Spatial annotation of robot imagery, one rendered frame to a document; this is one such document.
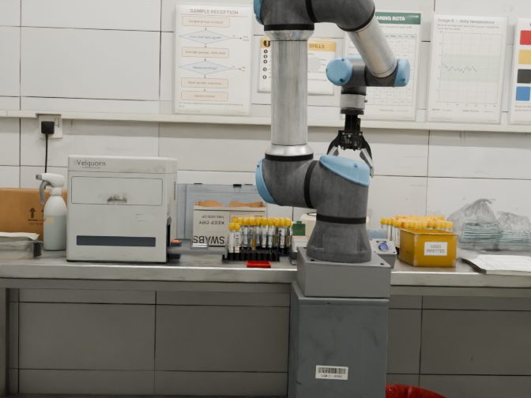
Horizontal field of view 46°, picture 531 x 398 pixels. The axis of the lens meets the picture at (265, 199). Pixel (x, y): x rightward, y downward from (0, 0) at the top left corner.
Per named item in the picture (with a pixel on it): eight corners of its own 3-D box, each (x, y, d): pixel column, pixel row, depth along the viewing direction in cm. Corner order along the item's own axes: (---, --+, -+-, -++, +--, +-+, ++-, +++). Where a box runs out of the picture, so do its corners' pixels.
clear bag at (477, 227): (452, 250, 220) (454, 198, 219) (426, 244, 236) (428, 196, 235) (514, 249, 227) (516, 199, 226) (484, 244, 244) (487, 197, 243)
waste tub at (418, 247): (412, 267, 181) (414, 233, 180) (397, 260, 194) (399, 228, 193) (457, 267, 182) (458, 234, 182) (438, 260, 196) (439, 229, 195)
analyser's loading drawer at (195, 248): (154, 256, 175) (154, 238, 174) (157, 253, 181) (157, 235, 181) (227, 257, 176) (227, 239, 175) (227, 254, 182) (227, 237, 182)
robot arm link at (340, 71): (363, 55, 165) (375, 61, 174) (324, 55, 170) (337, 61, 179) (360, 85, 165) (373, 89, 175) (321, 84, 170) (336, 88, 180)
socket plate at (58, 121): (38, 137, 232) (38, 114, 232) (39, 137, 233) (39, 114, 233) (62, 138, 233) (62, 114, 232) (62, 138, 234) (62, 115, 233)
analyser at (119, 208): (65, 262, 173) (66, 154, 171) (88, 249, 200) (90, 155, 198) (175, 264, 174) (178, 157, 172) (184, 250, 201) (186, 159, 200)
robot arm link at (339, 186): (358, 219, 135) (362, 157, 134) (301, 212, 141) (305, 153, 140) (374, 215, 146) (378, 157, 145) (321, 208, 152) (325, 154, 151)
